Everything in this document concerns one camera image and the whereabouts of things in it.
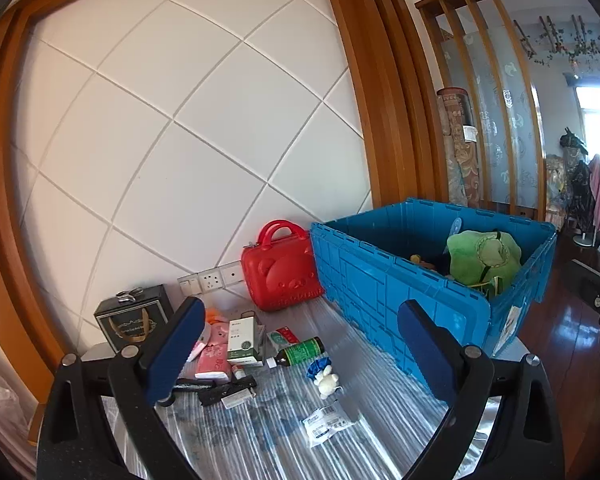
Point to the hanging vine decoration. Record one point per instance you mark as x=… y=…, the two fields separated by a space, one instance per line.
x=570 y=40

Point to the wooden slat glass partition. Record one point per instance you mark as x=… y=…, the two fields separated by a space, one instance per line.
x=510 y=110

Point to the green plush toy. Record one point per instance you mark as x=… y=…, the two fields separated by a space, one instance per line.
x=470 y=255

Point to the white wall outlet plate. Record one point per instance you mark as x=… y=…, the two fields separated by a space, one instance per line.
x=231 y=275

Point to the striped cloth covered desktop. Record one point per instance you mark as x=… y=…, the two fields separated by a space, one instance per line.
x=280 y=420

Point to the white wall power socket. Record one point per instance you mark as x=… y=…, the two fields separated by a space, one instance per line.
x=210 y=280

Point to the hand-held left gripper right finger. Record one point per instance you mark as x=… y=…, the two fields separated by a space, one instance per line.
x=427 y=352

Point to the blue scrunchie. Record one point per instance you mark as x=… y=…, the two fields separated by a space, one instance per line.
x=320 y=366

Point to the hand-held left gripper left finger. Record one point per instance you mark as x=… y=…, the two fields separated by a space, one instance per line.
x=175 y=350

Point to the small white red tube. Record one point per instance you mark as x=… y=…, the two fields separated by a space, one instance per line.
x=237 y=373

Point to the amber bottle green label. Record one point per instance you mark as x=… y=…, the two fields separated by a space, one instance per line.
x=302 y=351

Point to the clear plastic packet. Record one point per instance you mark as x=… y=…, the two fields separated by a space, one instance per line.
x=327 y=422

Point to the small white red carton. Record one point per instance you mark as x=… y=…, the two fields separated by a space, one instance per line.
x=282 y=337

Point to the hanging clothes pile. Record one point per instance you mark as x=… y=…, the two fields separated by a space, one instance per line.
x=585 y=185

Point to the black gift box gold ribbon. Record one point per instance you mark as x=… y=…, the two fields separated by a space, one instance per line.
x=130 y=325

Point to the rolled patterned carpet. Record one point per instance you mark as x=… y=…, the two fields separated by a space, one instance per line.
x=457 y=150

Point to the wooden wall frame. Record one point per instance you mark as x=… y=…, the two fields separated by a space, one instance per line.
x=390 y=110

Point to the small white box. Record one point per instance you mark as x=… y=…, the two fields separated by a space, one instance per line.
x=270 y=363

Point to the red bear-face carry case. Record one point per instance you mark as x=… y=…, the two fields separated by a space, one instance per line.
x=280 y=280

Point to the blue plastic crate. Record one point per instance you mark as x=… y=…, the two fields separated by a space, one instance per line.
x=360 y=270

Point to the small white plush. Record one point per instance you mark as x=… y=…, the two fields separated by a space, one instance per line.
x=326 y=382

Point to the white wall light switch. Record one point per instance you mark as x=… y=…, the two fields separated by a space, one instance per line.
x=189 y=285

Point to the small yellow toy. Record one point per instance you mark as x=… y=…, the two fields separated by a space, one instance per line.
x=420 y=260

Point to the black elongated object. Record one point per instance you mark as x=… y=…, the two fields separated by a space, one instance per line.
x=230 y=392

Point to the white stand base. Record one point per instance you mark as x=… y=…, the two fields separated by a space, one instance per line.
x=583 y=241

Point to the pink tissue packet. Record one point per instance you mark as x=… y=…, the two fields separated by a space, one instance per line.
x=212 y=360

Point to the clear plastic bag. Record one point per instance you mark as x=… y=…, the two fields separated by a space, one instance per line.
x=0 y=405

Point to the white green carton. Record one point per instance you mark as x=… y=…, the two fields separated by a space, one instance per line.
x=245 y=342

